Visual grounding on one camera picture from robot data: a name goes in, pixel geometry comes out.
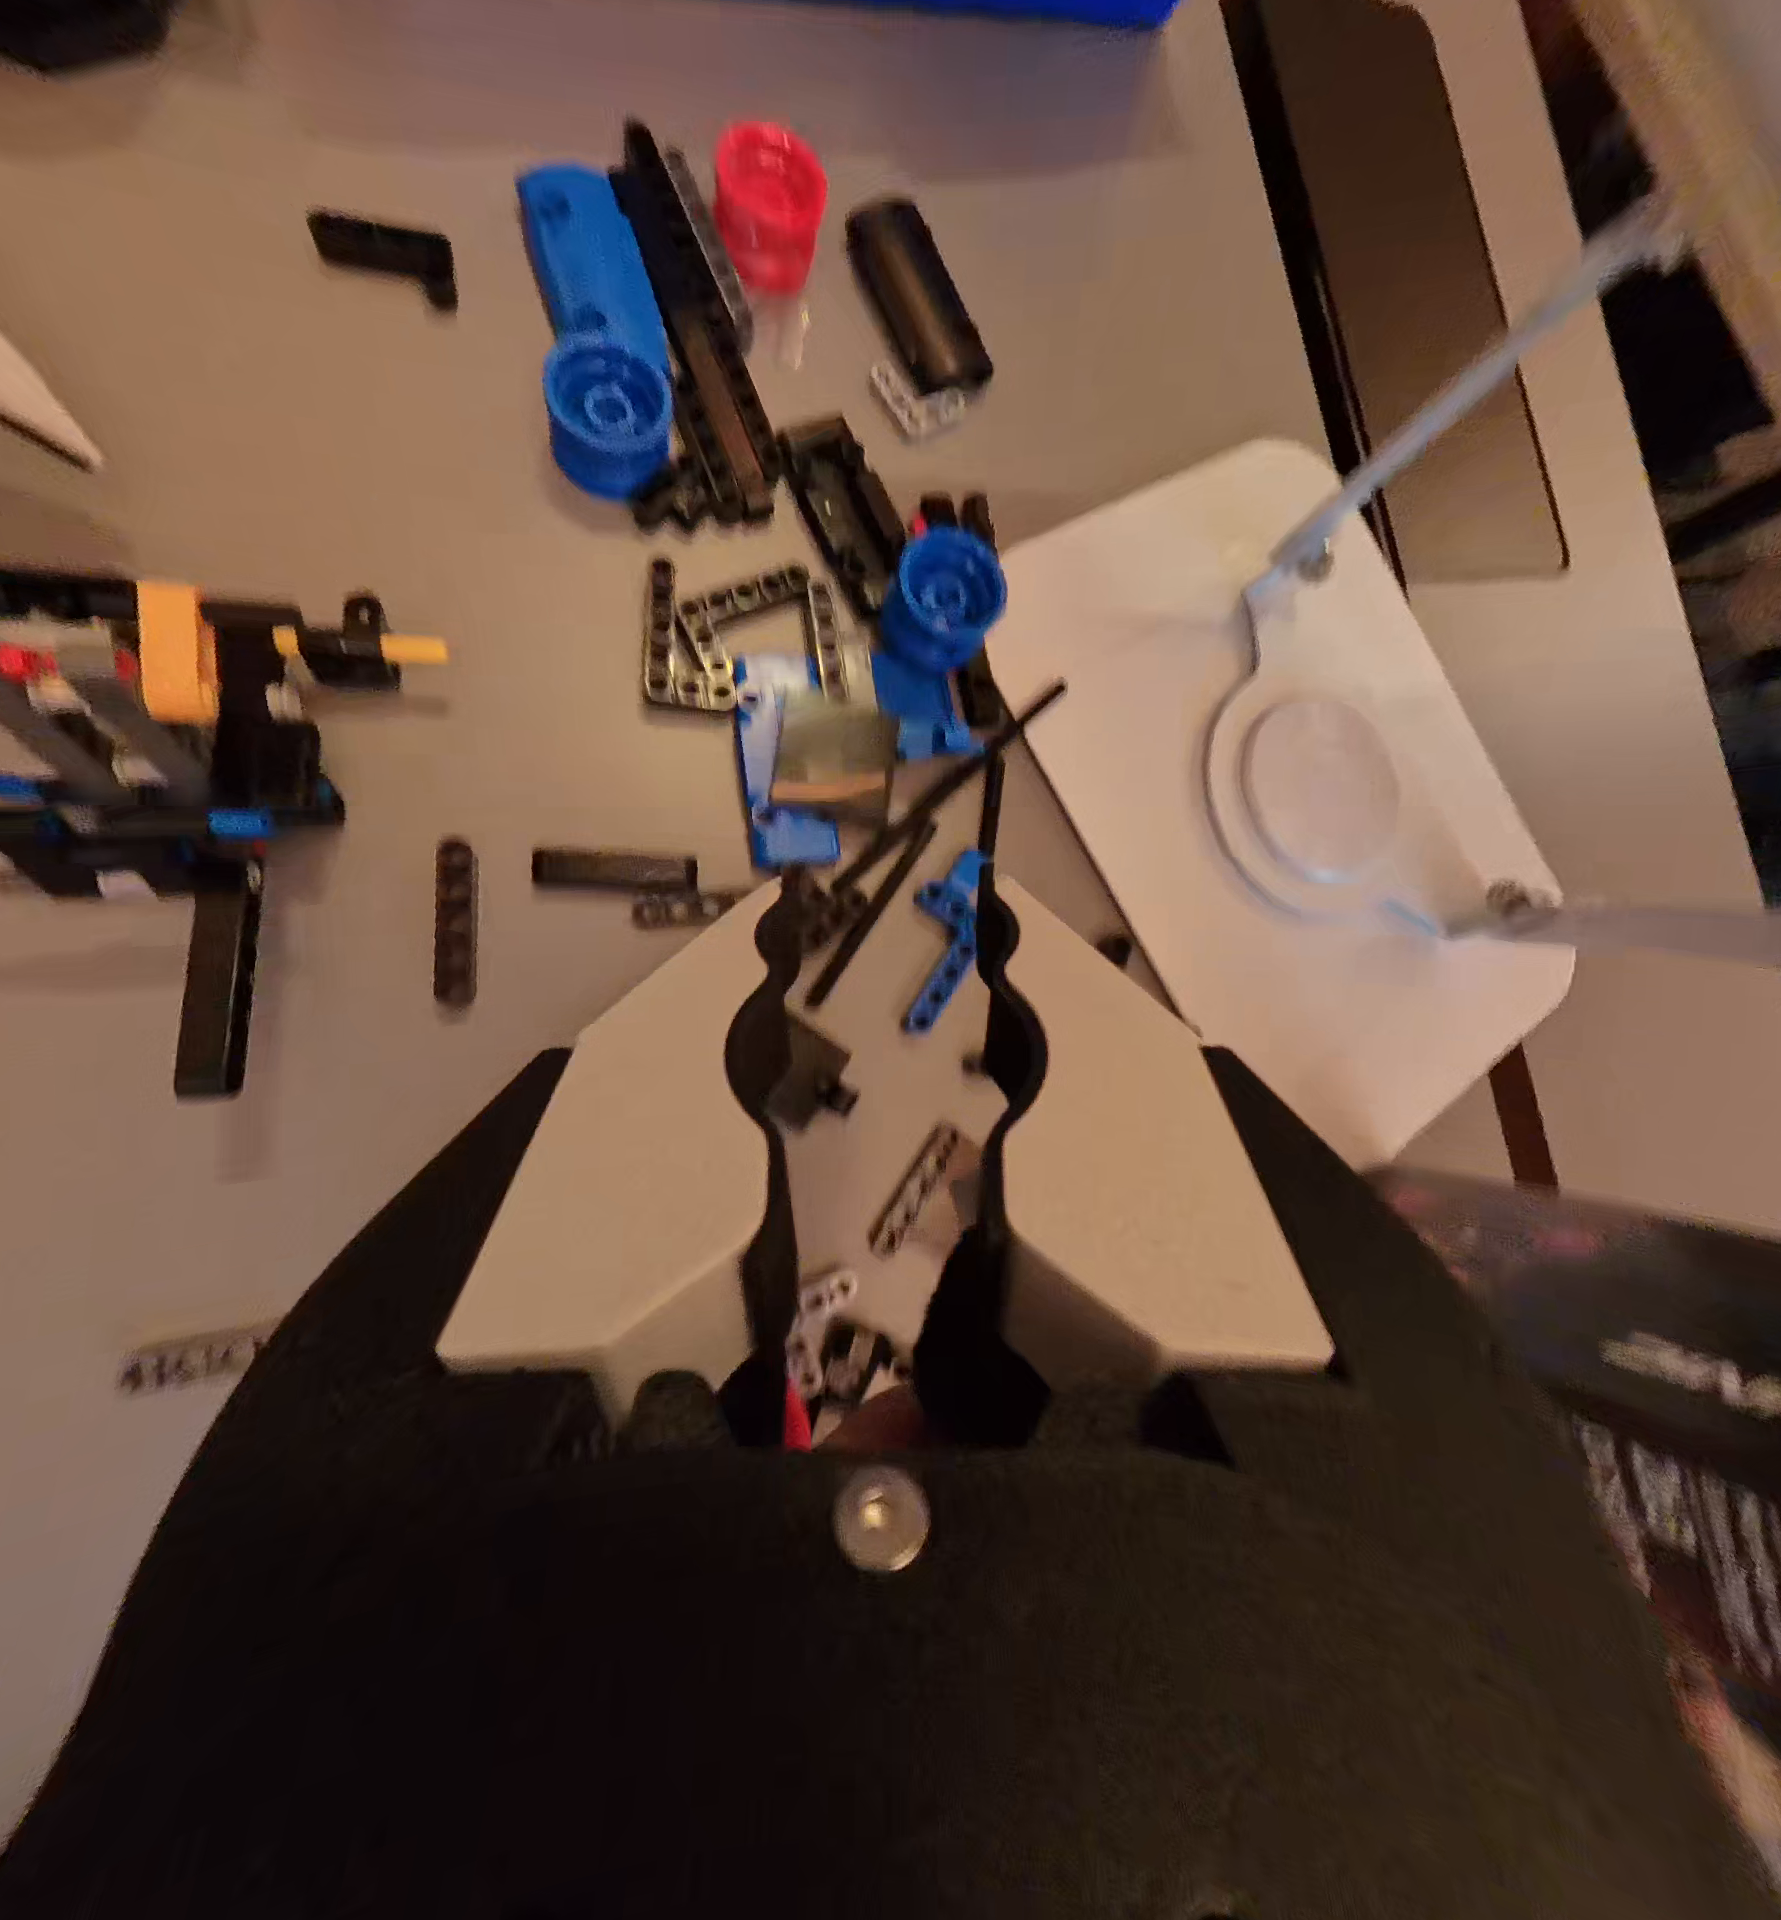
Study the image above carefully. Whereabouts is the black and orange brick assembly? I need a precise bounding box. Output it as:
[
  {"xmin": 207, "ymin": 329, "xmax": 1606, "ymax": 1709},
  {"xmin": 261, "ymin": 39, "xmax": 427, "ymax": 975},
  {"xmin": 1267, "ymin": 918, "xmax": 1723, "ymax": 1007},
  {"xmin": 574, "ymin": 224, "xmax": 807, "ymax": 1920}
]
[{"xmin": 0, "ymin": 563, "xmax": 450, "ymax": 910}]

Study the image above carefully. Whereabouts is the small light grey beam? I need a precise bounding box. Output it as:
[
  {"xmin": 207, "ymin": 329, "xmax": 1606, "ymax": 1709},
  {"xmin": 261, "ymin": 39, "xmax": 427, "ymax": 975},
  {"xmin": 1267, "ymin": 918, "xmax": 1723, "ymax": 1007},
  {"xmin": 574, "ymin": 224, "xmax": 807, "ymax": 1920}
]
[{"xmin": 869, "ymin": 360, "xmax": 970, "ymax": 441}]

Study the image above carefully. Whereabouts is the black square tile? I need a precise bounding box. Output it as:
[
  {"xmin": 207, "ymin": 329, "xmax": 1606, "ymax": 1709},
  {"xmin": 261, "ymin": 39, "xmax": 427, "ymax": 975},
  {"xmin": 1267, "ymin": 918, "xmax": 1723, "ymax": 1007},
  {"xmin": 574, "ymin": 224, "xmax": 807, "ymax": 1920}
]
[{"xmin": 768, "ymin": 698, "xmax": 899, "ymax": 832}]

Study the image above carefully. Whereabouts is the black plate with pins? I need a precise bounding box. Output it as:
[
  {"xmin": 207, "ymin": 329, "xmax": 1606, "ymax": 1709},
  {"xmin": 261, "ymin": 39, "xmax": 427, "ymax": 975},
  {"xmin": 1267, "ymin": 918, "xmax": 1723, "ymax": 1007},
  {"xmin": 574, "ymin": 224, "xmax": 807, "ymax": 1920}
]
[{"xmin": 760, "ymin": 1020, "xmax": 856, "ymax": 1126}]

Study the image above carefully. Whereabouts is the black angular beam frame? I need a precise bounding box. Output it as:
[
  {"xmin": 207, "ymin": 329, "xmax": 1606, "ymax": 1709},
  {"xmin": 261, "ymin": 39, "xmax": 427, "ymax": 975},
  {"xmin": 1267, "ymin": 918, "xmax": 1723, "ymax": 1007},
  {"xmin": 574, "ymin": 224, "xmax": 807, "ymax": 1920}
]
[{"xmin": 641, "ymin": 559, "xmax": 853, "ymax": 715}]

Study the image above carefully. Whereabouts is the dark desk cable cover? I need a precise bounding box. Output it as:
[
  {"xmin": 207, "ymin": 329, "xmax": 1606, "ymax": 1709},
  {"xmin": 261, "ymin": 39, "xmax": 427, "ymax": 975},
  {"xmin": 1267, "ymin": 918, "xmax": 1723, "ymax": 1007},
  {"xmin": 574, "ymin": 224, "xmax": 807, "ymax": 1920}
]
[{"xmin": 1222, "ymin": 0, "xmax": 1570, "ymax": 587}]

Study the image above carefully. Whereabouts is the clear round stand disc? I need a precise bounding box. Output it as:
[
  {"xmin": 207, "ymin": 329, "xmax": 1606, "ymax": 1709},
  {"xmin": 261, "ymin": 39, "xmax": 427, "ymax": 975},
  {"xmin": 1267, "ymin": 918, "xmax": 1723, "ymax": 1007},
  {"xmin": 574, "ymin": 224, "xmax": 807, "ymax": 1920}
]
[{"xmin": 1205, "ymin": 572, "xmax": 1434, "ymax": 932}]

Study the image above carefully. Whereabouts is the black flat strip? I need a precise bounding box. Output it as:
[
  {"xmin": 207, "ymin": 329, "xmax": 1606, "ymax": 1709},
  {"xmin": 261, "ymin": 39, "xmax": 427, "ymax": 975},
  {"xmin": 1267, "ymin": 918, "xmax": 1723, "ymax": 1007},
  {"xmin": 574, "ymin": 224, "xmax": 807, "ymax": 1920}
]
[{"xmin": 174, "ymin": 856, "xmax": 268, "ymax": 1100}]

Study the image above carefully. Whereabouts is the small blue brick panel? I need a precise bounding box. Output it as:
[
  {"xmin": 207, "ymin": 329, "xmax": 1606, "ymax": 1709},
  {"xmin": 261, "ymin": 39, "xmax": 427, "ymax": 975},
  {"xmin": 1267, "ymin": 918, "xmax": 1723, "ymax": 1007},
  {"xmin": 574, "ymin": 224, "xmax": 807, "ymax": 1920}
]
[{"xmin": 868, "ymin": 652, "xmax": 982, "ymax": 760}]

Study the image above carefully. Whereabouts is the light grey L connector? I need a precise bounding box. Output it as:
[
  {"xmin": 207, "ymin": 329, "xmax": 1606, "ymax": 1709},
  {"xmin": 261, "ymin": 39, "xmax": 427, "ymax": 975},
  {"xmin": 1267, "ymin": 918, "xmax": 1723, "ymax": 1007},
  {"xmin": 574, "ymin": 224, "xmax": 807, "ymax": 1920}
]
[{"xmin": 787, "ymin": 1268, "xmax": 862, "ymax": 1398}]

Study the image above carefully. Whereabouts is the blue panel with holes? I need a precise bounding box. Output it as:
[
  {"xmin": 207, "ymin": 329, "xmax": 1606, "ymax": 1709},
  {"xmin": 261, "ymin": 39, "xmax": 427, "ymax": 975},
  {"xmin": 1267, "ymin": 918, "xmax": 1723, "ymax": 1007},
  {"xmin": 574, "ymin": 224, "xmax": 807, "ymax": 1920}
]
[{"xmin": 732, "ymin": 660, "xmax": 899, "ymax": 876}]

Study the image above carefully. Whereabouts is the grey desk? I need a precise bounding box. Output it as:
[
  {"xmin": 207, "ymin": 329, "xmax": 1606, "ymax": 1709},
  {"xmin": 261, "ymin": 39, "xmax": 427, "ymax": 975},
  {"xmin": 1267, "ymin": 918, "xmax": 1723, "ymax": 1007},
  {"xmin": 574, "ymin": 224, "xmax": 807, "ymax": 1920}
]
[{"xmin": 0, "ymin": 0, "xmax": 1559, "ymax": 1908}]

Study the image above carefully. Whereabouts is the long black beam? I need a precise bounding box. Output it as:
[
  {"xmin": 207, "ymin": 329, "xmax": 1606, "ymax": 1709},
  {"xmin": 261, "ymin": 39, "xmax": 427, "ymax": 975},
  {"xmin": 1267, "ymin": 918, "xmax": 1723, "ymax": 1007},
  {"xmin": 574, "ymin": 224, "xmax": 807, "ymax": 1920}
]
[{"xmin": 612, "ymin": 120, "xmax": 789, "ymax": 529}]

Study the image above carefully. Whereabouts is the long black axle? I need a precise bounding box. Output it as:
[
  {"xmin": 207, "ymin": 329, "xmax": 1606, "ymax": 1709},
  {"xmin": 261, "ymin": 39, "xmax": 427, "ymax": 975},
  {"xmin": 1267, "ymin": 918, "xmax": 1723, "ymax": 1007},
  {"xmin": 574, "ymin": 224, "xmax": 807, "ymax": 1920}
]
[
  {"xmin": 804, "ymin": 817, "xmax": 940, "ymax": 1010},
  {"xmin": 826, "ymin": 680, "xmax": 1068, "ymax": 903}
]

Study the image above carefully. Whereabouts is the blue L beam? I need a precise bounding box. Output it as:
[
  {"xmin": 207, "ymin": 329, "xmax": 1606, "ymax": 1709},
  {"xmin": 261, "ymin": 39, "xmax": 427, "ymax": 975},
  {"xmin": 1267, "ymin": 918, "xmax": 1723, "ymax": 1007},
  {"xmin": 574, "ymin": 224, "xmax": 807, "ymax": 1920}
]
[{"xmin": 902, "ymin": 848, "xmax": 999, "ymax": 1038}]

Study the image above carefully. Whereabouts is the black rounded panel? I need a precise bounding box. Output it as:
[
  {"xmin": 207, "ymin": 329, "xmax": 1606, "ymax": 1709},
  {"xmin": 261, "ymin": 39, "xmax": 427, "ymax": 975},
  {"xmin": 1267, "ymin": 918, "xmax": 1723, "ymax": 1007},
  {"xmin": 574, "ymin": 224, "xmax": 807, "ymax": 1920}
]
[{"xmin": 845, "ymin": 195, "xmax": 997, "ymax": 397}]

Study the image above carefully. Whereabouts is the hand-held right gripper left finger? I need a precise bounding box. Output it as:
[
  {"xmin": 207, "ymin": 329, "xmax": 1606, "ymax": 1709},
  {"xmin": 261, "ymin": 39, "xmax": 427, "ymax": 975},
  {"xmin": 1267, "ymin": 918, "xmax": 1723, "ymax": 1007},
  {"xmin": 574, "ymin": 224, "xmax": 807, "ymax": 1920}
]
[{"xmin": 434, "ymin": 868, "xmax": 808, "ymax": 1411}]

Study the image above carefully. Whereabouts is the small black L beam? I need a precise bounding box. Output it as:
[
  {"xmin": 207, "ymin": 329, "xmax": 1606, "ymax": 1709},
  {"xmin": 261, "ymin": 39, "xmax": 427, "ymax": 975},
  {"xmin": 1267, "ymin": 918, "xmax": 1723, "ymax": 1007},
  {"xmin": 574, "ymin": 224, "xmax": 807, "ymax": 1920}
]
[{"xmin": 307, "ymin": 210, "xmax": 460, "ymax": 314}]

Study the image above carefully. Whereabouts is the black rectangular frame piece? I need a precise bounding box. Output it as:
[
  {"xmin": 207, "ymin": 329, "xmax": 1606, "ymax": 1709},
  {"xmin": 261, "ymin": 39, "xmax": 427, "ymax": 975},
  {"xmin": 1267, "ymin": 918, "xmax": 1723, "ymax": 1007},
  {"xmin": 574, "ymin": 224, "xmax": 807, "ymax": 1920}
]
[{"xmin": 778, "ymin": 414, "xmax": 911, "ymax": 610}]

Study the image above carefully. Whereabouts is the long blue curved panel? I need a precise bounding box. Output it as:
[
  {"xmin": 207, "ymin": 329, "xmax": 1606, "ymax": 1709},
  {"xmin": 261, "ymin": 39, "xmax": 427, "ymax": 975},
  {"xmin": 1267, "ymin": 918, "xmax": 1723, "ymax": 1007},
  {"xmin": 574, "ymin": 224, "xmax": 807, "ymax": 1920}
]
[{"xmin": 514, "ymin": 162, "xmax": 677, "ymax": 452}]

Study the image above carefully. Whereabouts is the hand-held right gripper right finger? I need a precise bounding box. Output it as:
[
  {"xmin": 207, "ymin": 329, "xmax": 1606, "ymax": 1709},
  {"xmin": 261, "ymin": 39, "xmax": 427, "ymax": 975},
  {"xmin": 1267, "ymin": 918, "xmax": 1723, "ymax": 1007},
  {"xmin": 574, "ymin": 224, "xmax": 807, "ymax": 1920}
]
[{"xmin": 918, "ymin": 861, "xmax": 1339, "ymax": 1419}]

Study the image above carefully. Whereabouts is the black flat liftarm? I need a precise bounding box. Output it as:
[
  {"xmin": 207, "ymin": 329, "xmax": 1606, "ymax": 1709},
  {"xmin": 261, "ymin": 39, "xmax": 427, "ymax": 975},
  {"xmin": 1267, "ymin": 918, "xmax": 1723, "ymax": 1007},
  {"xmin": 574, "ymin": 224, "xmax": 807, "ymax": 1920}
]
[{"xmin": 530, "ymin": 848, "xmax": 702, "ymax": 891}]

